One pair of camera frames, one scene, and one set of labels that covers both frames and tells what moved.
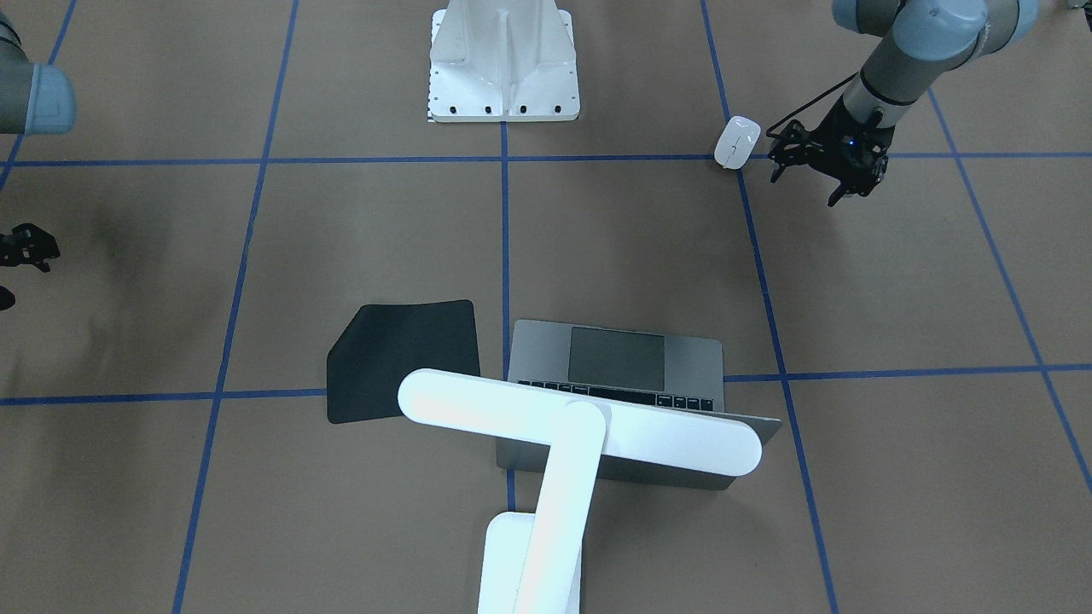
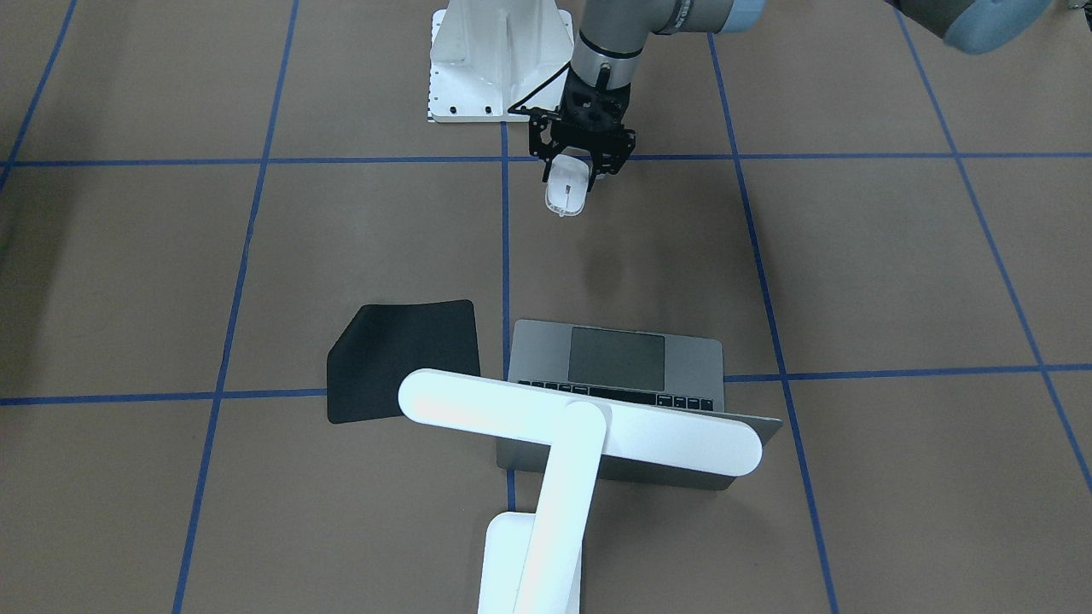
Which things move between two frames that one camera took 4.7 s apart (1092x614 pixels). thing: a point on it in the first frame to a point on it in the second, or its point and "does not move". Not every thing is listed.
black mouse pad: [385, 342] does not move
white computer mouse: [737, 141] to [566, 185]
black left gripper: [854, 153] to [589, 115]
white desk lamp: [531, 563] does not move
